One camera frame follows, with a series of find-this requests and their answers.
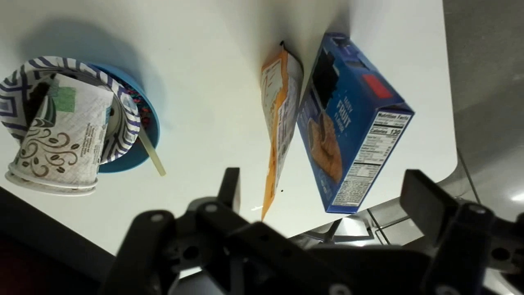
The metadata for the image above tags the brown swirl paper cup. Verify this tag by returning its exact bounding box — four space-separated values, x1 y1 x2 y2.
5 72 116 197

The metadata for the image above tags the pale wooden stick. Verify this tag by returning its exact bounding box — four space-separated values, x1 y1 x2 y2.
138 128 167 179

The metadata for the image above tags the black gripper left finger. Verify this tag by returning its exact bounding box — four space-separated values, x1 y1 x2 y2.
100 166 308 295

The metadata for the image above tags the orange dried mango packet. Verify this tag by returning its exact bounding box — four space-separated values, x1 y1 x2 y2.
259 39 305 221

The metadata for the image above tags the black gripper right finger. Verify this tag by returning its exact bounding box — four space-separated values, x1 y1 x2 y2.
400 169 524 295

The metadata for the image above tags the orange dried mango bag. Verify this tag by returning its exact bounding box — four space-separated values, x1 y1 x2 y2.
295 31 416 216

